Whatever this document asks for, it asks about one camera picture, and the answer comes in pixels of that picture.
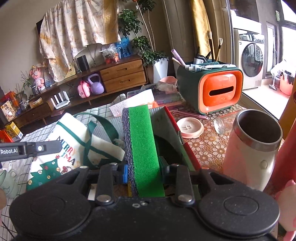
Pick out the green and grey sponge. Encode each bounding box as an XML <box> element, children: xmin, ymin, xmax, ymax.
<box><xmin>122</xmin><ymin>105</ymin><xmax>165</xmax><ymax>197</ymax></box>

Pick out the Merry Christmas canvas tote bag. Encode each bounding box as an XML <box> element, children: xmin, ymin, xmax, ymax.
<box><xmin>26</xmin><ymin>113</ymin><xmax>125</xmax><ymax>191</ymax></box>

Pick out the orange gift bag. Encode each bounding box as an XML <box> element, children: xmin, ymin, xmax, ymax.
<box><xmin>0</xmin><ymin>130</ymin><xmax>13</xmax><ymax>143</ymax></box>

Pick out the yellow carton box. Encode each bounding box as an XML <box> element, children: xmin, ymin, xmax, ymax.
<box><xmin>6</xmin><ymin>122</ymin><xmax>23</xmax><ymax>142</ymax></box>

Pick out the red cardboard box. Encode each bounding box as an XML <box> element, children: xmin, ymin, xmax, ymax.
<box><xmin>149</xmin><ymin>106</ymin><xmax>201</xmax><ymax>171</ymax></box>

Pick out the light green ceramic mug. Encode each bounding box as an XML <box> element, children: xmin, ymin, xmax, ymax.
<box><xmin>0</xmin><ymin>169</ymin><xmax>19</xmax><ymax>198</ymax></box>

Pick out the white wifi router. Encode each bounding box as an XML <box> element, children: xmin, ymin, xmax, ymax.
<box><xmin>50</xmin><ymin>91</ymin><xmax>70</xmax><ymax>109</ymax></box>

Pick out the white steel thermos cup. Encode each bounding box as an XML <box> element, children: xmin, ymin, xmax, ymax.
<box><xmin>222</xmin><ymin>109</ymin><xmax>282</xmax><ymax>191</ymax></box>

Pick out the pink doll figure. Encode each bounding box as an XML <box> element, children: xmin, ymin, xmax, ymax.
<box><xmin>30</xmin><ymin>66</ymin><xmax>46</xmax><ymax>91</ymax></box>

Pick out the purple kettlebell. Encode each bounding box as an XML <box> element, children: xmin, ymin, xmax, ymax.
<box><xmin>87</xmin><ymin>73</ymin><xmax>104</xmax><ymax>95</ymax></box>

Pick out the pink small case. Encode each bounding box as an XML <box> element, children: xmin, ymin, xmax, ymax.
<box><xmin>77</xmin><ymin>80</ymin><xmax>91</xmax><ymax>98</ymax></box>

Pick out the green orange tissue box organizer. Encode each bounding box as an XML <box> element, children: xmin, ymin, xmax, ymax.
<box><xmin>176</xmin><ymin>61</ymin><xmax>243</xmax><ymax>115</ymax></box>

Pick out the wooden TV console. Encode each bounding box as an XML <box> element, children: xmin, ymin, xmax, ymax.
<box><xmin>12</xmin><ymin>55</ymin><xmax>148</xmax><ymax>128</ymax></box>

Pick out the black cylindrical speaker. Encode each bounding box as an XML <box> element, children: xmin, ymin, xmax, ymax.
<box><xmin>77</xmin><ymin>55</ymin><xmax>89</xmax><ymax>72</ymax></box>

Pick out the bag of snacks on console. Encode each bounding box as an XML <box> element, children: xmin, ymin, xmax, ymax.
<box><xmin>101</xmin><ymin>43</ymin><xmax>119</xmax><ymax>64</ymax></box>

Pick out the floral draped cloth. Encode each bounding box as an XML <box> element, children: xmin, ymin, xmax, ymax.
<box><xmin>39</xmin><ymin>1</ymin><xmax>119</xmax><ymax>82</ymax></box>

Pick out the white washing machine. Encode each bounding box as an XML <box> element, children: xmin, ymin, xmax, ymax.
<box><xmin>233</xmin><ymin>28</ymin><xmax>265</xmax><ymax>90</ymax></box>

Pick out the yellow curtain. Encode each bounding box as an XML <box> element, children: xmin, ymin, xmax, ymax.
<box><xmin>190</xmin><ymin>0</ymin><xmax>211</xmax><ymax>56</ymax></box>

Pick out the potted green tree white planter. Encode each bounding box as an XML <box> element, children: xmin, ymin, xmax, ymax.
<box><xmin>118</xmin><ymin>1</ymin><xmax>169</xmax><ymax>84</ymax></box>

